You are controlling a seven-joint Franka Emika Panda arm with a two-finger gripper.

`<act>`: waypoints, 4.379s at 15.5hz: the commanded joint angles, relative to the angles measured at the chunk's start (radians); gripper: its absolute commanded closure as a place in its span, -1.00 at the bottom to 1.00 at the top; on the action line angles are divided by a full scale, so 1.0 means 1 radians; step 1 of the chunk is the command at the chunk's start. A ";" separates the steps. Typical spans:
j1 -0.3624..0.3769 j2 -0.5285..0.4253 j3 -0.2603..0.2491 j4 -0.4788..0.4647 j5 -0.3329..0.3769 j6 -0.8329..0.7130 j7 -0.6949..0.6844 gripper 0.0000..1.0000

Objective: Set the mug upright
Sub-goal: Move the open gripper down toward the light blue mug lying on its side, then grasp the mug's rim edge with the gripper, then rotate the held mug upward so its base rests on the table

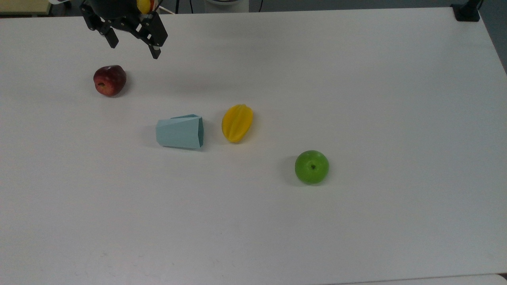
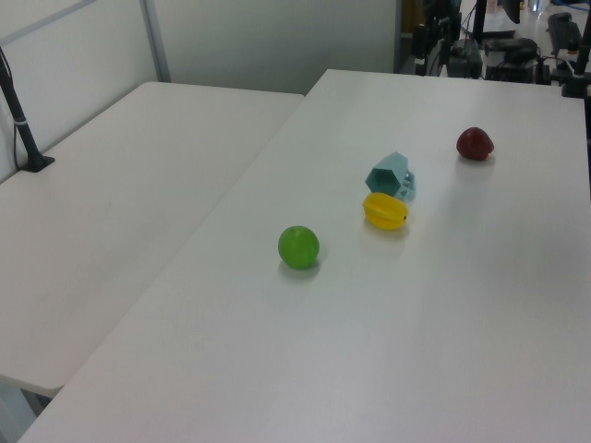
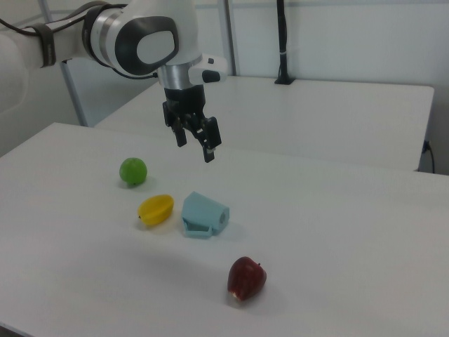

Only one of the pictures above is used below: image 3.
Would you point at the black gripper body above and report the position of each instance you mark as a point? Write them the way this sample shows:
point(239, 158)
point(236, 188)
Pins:
point(184, 100)

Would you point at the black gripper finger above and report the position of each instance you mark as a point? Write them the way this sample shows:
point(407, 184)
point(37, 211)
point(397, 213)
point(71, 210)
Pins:
point(181, 137)
point(212, 135)

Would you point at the light blue mug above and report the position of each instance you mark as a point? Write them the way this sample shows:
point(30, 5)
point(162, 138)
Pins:
point(201, 212)

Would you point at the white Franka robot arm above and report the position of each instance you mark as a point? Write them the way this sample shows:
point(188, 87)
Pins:
point(154, 49)

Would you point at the green toy apple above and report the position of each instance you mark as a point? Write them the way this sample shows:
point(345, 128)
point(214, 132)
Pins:
point(133, 172)

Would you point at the yellow toy starfruit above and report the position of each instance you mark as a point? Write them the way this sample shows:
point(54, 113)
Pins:
point(156, 210)

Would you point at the white side table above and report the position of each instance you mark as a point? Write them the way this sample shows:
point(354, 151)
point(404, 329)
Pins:
point(315, 116)

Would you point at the black pole with base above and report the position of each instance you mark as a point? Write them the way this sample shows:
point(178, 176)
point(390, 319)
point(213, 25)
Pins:
point(282, 38)

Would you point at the red toy apple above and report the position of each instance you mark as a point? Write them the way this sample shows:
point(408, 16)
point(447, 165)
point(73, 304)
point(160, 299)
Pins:
point(245, 279)

